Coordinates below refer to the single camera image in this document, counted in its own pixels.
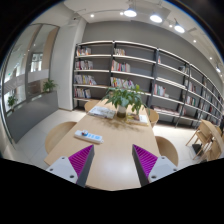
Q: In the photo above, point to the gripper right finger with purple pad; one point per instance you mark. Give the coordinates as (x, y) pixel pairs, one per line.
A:
(151, 168)

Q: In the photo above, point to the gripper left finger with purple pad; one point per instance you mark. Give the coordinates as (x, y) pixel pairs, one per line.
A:
(74, 168)

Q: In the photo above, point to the white charger plug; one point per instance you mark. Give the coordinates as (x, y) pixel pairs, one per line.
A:
(85, 133)

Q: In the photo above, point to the wooden chair near right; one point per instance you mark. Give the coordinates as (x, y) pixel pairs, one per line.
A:
(166, 148)

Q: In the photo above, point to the white power strip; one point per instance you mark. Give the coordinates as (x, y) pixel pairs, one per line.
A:
(90, 137)

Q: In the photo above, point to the wooden chair near left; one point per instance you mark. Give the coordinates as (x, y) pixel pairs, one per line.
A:
(56, 134)

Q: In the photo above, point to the wooden chair far right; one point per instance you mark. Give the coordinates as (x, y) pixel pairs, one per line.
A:
(153, 116)

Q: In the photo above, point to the open book on table right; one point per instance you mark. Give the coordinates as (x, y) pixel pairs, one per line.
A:
(137, 119)

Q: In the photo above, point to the long wooden table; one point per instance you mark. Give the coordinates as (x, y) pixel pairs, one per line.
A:
(112, 167)

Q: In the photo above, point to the open magazine on table left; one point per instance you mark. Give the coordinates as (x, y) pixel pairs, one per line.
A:
(102, 112)

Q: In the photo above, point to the wooden chair far left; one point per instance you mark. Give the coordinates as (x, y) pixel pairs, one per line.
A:
(90, 104)

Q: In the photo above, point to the wooden folding chair right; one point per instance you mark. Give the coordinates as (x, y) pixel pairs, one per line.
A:
(205, 134)

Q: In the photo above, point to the green potted plant on table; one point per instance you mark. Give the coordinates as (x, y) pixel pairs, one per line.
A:
(122, 98)

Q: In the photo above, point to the large grey bookshelf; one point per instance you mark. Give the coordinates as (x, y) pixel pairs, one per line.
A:
(181, 93)

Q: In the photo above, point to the potted plant by window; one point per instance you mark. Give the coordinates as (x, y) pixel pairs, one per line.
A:
(49, 85)

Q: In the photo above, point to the small potted plant far left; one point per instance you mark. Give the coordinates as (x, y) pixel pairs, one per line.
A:
(12, 101)

